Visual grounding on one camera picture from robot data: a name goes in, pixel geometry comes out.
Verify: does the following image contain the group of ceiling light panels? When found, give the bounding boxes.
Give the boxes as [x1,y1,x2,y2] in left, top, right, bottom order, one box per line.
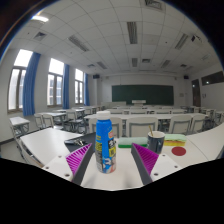
[31,0,191,69]

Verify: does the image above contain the blue curtain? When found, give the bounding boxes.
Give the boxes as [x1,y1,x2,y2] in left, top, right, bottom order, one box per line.
[22,51,42,117]
[83,73,91,107]
[62,63,71,110]

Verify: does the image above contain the dark green chalkboard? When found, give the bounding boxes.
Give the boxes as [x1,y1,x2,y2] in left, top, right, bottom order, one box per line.
[111,84,175,106]

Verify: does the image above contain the rows of white classroom desks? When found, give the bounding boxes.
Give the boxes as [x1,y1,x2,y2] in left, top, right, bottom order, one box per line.
[9,101,224,134]

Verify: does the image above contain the dark brown door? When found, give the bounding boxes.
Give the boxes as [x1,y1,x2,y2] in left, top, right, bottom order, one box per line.
[191,78,202,108]

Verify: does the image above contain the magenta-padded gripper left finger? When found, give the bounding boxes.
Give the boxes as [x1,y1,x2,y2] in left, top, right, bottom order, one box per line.
[42,142,96,186]

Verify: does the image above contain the black laptop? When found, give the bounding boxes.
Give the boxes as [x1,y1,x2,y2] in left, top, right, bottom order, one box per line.
[63,132,97,154]

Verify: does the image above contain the blue drink bottle white cap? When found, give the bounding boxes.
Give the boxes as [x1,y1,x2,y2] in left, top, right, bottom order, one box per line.
[94,110,118,175]

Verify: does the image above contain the flat round red coaster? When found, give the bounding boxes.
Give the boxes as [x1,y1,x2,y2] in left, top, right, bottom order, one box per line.
[171,146,187,157]

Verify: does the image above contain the yellow and green sponge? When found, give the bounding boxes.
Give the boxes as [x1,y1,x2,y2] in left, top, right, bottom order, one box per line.
[162,133,188,148]

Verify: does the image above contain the white lectern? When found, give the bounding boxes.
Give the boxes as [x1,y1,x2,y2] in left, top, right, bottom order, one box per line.
[131,99,147,106]

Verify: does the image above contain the bunch of keys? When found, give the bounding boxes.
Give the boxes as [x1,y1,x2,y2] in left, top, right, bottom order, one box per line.
[64,138,84,147]

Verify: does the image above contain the tall classroom window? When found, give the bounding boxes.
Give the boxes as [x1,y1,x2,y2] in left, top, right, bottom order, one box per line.
[7,49,34,112]
[74,68,85,105]
[46,57,65,108]

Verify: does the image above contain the group of grey classroom chairs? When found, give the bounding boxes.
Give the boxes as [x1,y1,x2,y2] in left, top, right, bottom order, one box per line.
[33,104,224,138]

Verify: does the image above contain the dark high wall window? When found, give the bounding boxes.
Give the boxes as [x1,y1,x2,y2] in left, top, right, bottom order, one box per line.
[200,70,224,87]

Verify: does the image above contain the ceiling projector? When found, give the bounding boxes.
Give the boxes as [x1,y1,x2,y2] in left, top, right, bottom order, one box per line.
[190,34,203,44]

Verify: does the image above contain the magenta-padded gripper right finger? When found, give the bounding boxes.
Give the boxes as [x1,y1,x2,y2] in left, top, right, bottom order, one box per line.
[130,142,184,186]

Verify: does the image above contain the dark blue mug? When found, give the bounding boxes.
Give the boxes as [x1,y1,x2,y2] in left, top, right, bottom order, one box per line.
[146,130,166,155]

